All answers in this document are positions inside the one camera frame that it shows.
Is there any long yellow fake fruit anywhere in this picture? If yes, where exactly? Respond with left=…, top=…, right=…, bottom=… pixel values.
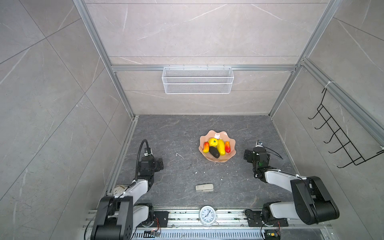
left=217, top=139, right=226, bottom=156

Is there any black fake avocado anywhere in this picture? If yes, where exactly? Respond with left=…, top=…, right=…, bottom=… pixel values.
left=209, top=147, right=220, bottom=159

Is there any round yellow fake lemon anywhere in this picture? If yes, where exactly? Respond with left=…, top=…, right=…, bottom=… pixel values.
left=208, top=138, right=218, bottom=147

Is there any red orange fake fruit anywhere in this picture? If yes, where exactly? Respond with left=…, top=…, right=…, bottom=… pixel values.
left=203, top=142, right=210, bottom=153

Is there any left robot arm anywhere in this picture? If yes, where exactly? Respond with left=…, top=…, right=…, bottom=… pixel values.
left=84, top=155, right=164, bottom=240

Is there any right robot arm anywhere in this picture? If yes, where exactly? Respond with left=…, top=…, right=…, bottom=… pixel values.
left=244, top=145, right=340, bottom=225

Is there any pink wavy fruit bowl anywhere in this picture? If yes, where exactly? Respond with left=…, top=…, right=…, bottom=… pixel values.
left=199, top=130, right=236, bottom=163

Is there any crumpled beige cloth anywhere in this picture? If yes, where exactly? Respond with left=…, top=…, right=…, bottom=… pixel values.
left=113, top=185, right=127, bottom=196

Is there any beige stapler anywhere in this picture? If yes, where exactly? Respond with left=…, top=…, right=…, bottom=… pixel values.
left=196, top=184, right=214, bottom=192

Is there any white analog clock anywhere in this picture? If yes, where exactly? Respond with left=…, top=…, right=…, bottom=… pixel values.
left=199, top=206, right=217, bottom=226

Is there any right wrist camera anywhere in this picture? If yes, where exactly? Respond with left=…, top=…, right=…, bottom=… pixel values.
left=256, top=140, right=264, bottom=148

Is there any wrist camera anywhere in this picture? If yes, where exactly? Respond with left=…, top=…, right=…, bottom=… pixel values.
left=256, top=140, right=264, bottom=148
left=144, top=147, right=153, bottom=157

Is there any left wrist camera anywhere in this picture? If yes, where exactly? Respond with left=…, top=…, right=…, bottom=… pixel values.
left=144, top=147, right=153, bottom=157

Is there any black corrugated cable hose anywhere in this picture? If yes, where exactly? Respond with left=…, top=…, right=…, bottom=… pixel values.
left=134, top=139, right=150, bottom=181

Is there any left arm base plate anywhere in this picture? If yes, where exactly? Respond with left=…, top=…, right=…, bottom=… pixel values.
left=142, top=211, right=170, bottom=228

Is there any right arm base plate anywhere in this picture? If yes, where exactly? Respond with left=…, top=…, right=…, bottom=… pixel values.
left=244, top=209, right=289, bottom=227

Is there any white wire mesh basket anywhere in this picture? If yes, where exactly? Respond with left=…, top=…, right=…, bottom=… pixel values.
left=162, top=67, right=234, bottom=95

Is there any black wall hook rack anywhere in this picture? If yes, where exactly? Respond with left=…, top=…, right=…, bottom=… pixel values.
left=308, top=88, right=384, bottom=169

